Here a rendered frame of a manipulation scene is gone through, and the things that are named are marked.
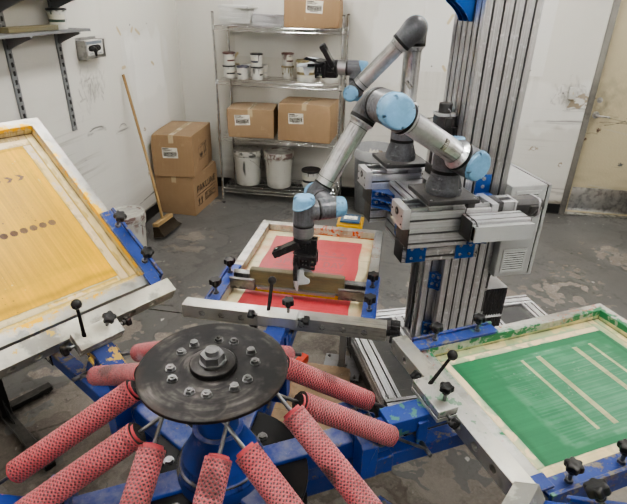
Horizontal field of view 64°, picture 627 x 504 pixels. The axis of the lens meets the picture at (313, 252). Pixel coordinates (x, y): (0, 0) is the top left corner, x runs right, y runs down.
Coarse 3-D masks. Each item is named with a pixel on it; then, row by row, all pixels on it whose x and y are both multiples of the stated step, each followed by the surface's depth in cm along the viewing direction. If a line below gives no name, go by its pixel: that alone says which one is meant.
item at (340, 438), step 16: (288, 384) 143; (272, 400) 144; (128, 416) 129; (144, 416) 126; (112, 432) 130; (160, 432) 122; (176, 432) 122; (336, 432) 123; (272, 448) 118; (288, 448) 118; (352, 448) 122; (368, 448) 116; (384, 448) 123; (352, 464) 124; (368, 464) 118; (160, 480) 110; (176, 480) 110; (80, 496) 106; (96, 496) 106; (112, 496) 106; (160, 496) 107; (256, 496) 107
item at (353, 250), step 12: (324, 240) 235; (336, 252) 224; (348, 252) 225; (348, 264) 214; (348, 276) 205; (300, 300) 188; (312, 300) 188; (324, 300) 188; (336, 300) 189; (324, 312) 181; (336, 312) 182
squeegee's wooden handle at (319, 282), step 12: (252, 276) 188; (264, 276) 187; (276, 276) 187; (288, 276) 186; (312, 276) 184; (324, 276) 184; (336, 276) 184; (300, 288) 187; (312, 288) 186; (324, 288) 185; (336, 288) 184
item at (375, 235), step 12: (264, 228) 237; (276, 228) 243; (288, 228) 242; (324, 228) 239; (336, 228) 239; (348, 228) 239; (252, 240) 225; (252, 252) 218; (372, 252) 217; (372, 264) 207; (228, 288) 189
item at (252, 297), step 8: (280, 240) 234; (288, 240) 234; (272, 248) 226; (264, 256) 219; (272, 256) 219; (264, 264) 213; (272, 264) 213; (248, 296) 190; (256, 296) 190; (264, 296) 190; (272, 296) 190; (280, 296) 190; (288, 296) 190; (296, 296) 191; (256, 304) 185; (264, 304) 185; (272, 304) 185; (280, 304) 185
